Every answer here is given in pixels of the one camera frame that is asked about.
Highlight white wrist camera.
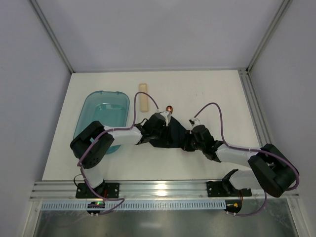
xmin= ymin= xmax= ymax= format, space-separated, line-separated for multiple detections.
xmin=158 ymin=111 xmax=171 ymax=126
xmin=189 ymin=118 xmax=202 ymax=129

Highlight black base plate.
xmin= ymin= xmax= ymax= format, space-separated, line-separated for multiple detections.
xmin=206 ymin=181 xmax=252 ymax=198
xmin=76 ymin=182 xmax=120 ymax=199

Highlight aluminium front rail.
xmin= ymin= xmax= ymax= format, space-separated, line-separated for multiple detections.
xmin=29 ymin=179 xmax=300 ymax=201

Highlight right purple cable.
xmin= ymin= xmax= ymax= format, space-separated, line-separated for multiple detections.
xmin=192 ymin=102 xmax=301 ymax=217

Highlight black paper napkin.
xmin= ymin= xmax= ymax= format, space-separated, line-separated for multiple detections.
xmin=149 ymin=117 xmax=188 ymax=150

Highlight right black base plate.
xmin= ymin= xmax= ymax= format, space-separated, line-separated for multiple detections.
xmin=206 ymin=181 xmax=252 ymax=198

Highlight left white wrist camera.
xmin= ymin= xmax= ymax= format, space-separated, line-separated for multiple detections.
xmin=158 ymin=111 xmax=171 ymax=126

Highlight beige cutlery case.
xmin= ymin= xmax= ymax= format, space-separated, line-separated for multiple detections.
xmin=138 ymin=83 xmax=149 ymax=113

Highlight right aluminium frame post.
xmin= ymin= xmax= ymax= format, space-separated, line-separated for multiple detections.
xmin=246 ymin=0 xmax=293 ymax=74

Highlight left aluminium frame post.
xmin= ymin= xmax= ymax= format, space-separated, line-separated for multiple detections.
xmin=28 ymin=0 xmax=75 ymax=74

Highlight aluminium frame post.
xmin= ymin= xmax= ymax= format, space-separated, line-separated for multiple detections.
xmin=246 ymin=0 xmax=293 ymax=74
xmin=28 ymin=0 xmax=75 ymax=74

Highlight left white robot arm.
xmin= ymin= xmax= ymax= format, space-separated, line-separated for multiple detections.
xmin=70 ymin=111 xmax=171 ymax=189

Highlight right side aluminium rail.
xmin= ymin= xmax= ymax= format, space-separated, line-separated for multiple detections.
xmin=238 ymin=69 xmax=274 ymax=147

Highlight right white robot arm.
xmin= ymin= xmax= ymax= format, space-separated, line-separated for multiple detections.
xmin=183 ymin=125 xmax=299 ymax=198

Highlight white slotted cable duct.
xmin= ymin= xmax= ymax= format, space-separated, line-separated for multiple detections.
xmin=40 ymin=200 xmax=226 ymax=211

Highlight aluminium rail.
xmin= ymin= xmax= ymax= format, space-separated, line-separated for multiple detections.
xmin=29 ymin=179 xmax=300 ymax=201
xmin=238 ymin=69 xmax=274 ymax=147

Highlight copper spoon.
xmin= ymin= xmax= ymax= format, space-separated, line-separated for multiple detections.
xmin=165 ymin=105 xmax=173 ymax=114

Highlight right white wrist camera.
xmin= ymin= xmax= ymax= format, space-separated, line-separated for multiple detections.
xmin=189 ymin=118 xmax=202 ymax=129

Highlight teal plastic basin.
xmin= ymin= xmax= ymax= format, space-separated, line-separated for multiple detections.
xmin=73 ymin=90 xmax=131 ymax=155

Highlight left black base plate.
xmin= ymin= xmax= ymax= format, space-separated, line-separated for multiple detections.
xmin=76 ymin=182 xmax=120 ymax=199

